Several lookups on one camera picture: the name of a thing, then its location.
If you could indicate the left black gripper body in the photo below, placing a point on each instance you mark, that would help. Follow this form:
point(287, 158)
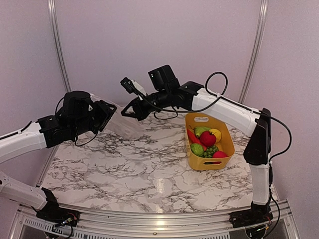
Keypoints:
point(95, 121)

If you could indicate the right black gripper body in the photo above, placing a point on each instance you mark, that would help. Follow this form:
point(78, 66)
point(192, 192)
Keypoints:
point(163, 101)

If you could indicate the clear zip top bag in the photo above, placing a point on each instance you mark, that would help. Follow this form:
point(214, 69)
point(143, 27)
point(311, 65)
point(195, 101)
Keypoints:
point(126, 127)

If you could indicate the red toy tomato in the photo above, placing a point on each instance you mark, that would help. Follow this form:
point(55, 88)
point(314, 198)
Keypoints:
point(208, 139)

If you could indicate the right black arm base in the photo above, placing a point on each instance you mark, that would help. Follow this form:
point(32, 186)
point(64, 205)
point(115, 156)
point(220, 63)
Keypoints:
point(247, 217)

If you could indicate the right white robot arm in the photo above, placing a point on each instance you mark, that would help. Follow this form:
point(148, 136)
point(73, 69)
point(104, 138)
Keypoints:
point(192, 97)

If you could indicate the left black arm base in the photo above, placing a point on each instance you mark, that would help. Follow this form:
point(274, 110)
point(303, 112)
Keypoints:
point(59, 216)

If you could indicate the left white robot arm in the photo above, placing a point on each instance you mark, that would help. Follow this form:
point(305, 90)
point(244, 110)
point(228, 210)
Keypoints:
point(48, 132)

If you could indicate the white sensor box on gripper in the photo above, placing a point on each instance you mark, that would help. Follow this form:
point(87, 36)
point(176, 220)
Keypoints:
point(132, 86)

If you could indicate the green toy pepper back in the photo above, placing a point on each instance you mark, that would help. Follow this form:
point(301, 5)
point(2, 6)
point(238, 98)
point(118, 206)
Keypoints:
point(199, 130)

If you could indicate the green toy pepper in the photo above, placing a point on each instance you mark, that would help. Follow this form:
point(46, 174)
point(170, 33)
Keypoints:
point(197, 149)
point(199, 130)

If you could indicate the orange toy carrot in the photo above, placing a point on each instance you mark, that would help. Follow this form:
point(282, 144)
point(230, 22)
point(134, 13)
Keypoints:
point(192, 137)

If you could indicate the green toy pepper front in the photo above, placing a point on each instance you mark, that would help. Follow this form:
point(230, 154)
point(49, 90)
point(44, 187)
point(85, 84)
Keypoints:
point(197, 149)

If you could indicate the yellow toy lemon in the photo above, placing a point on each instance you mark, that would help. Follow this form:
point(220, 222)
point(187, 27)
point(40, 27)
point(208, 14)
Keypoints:
point(217, 133)

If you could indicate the green toy grapes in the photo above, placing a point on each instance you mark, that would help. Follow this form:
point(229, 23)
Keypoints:
point(210, 151)

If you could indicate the yellow plastic basket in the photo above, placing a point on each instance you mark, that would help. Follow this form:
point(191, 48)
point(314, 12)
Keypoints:
point(226, 144)

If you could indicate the red toy fruit front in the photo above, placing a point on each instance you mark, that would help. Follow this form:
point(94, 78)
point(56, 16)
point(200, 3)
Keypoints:
point(219, 154)

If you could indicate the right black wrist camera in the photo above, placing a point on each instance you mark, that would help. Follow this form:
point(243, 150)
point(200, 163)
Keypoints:
point(164, 79)

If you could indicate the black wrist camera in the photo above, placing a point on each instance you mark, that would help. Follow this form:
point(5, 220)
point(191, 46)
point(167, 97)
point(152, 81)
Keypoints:
point(76, 104)
point(164, 79)

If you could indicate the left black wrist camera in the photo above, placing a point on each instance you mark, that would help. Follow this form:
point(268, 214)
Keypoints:
point(76, 104)

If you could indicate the aluminium front rail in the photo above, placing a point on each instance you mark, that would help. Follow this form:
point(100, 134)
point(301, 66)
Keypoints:
point(103, 224)

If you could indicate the left aluminium frame post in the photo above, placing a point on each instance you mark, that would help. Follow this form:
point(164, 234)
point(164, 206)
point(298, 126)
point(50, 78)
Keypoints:
point(58, 46)

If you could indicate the aluminium frame post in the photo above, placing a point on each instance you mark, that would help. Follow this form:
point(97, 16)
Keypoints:
point(256, 49)
point(58, 46)

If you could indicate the right aluminium frame post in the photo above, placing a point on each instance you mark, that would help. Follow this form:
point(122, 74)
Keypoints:
point(256, 49)

